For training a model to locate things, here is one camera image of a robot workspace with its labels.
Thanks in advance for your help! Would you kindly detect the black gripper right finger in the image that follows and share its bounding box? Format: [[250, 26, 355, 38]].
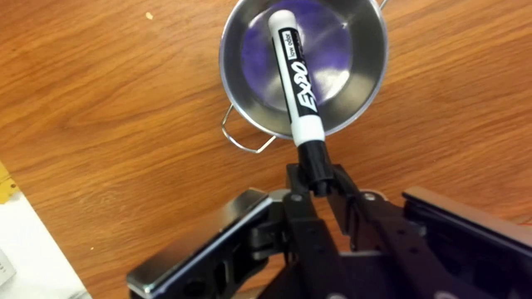
[[330, 168, 532, 299]]

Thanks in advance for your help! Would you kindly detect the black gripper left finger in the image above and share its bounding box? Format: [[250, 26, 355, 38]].
[[127, 164, 343, 299]]

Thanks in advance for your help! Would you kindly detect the black and white Expo marker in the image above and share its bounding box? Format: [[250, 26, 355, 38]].
[[268, 10, 335, 196]]

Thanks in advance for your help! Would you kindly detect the small steel pot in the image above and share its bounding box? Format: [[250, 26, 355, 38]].
[[220, 0, 390, 139]]

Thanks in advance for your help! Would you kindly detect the white paper sheet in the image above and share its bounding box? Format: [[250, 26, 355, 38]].
[[0, 192, 94, 299]]

